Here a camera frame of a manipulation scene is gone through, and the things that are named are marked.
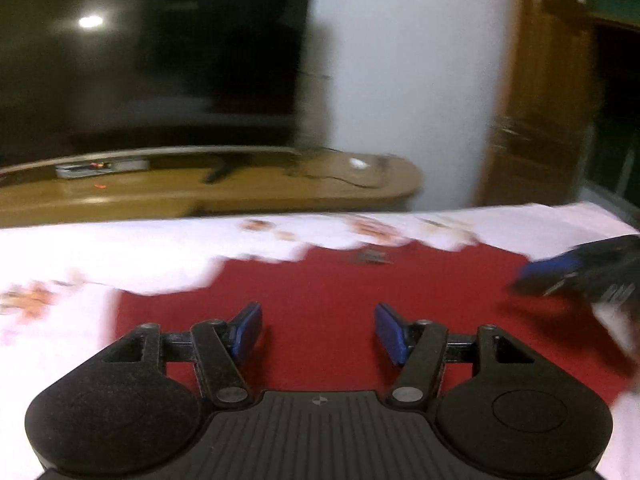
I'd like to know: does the black curved television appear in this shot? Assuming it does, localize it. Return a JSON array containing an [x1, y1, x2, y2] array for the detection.
[[0, 0, 318, 183]]

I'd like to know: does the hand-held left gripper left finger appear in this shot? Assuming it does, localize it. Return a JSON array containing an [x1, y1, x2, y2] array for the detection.
[[100, 302, 263, 408]]

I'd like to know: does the silver set-top box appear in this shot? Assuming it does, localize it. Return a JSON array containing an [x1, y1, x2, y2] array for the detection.
[[55, 159, 151, 180]]

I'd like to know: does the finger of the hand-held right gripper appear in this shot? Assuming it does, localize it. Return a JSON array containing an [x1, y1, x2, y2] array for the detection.
[[509, 252, 583, 297]]

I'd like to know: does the wooden television stand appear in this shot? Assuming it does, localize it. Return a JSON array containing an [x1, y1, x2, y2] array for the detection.
[[0, 146, 423, 229]]

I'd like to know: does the brown wooden door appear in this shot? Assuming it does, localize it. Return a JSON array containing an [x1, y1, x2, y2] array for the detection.
[[475, 0, 607, 207]]

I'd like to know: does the floral white bed sheet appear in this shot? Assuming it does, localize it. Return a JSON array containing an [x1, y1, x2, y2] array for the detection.
[[0, 201, 640, 480]]

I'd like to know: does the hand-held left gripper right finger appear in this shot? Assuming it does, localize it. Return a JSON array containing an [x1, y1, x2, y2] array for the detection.
[[376, 303, 538, 406]]

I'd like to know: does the black cable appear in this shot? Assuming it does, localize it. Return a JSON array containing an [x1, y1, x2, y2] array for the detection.
[[290, 149, 398, 190]]

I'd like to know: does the red beaded sweater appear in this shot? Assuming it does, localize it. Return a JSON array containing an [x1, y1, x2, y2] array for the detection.
[[115, 245, 633, 406]]

